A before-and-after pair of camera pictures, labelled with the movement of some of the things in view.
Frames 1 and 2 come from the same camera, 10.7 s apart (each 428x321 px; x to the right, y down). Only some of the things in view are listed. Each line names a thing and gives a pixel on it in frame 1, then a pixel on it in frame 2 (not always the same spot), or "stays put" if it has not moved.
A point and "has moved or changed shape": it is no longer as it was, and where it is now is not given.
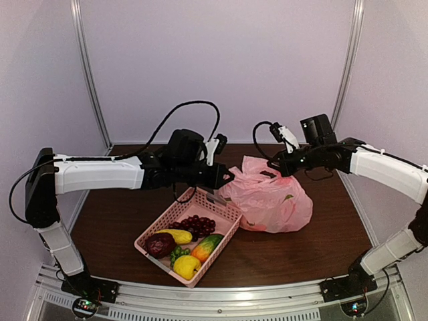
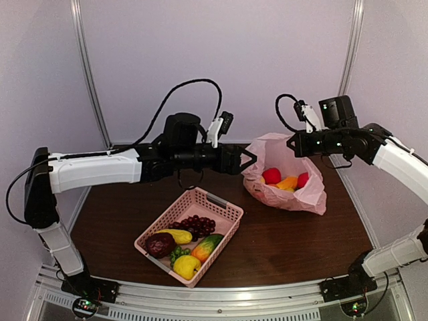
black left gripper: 214,182 → 234,166
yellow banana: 180,236 stays put
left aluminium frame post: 87,72 stays put
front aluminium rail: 148,300 stays put
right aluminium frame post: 358,21 stays put
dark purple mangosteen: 160,245 stays put
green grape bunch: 177,252 stays put
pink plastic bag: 267,200 has moved or changed shape
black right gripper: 286,169 → 303,150
